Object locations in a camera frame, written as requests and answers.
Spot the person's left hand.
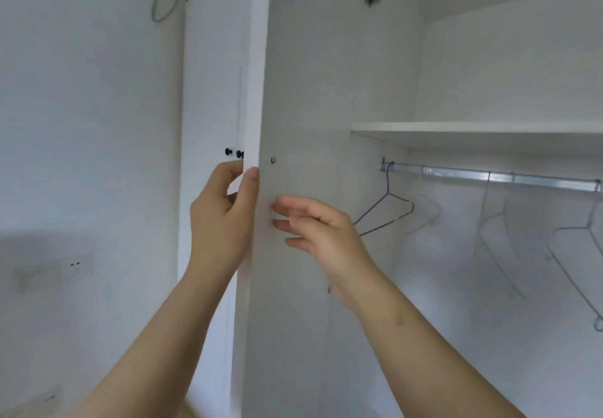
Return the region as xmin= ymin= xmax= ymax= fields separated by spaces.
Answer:
xmin=187 ymin=159 xmax=260 ymax=287

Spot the person's left forearm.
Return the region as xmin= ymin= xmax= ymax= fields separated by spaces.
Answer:
xmin=70 ymin=267 xmax=237 ymax=418

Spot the person's right forearm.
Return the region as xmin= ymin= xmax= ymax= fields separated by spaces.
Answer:
xmin=334 ymin=276 xmax=529 ymax=418

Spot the person's right hand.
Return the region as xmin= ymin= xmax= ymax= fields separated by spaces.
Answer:
xmin=271 ymin=195 xmax=378 ymax=311

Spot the purple wire hanger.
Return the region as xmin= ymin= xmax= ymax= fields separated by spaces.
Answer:
xmin=352 ymin=161 xmax=416 ymax=239

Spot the white hanger of cream shirt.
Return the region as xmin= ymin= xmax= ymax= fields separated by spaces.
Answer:
xmin=546 ymin=182 xmax=603 ymax=332

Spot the white wardrobe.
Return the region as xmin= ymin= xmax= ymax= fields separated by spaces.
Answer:
xmin=177 ymin=0 xmax=603 ymax=418

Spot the beige wire hanger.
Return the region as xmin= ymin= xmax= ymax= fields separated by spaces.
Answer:
xmin=403 ymin=170 xmax=443 ymax=238

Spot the white wall socket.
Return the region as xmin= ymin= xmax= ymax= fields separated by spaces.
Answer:
xmin=0 ymin=389 xmax=63 ymax=418

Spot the metal closet rod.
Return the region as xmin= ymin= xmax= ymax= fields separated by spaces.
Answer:
xmin=381 ymin=159 xmax=602 ymax=194

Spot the cream hanger with metal hook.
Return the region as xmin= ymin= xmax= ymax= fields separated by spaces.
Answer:
xmin=474 ymin=174 xmax=529 ymax=299

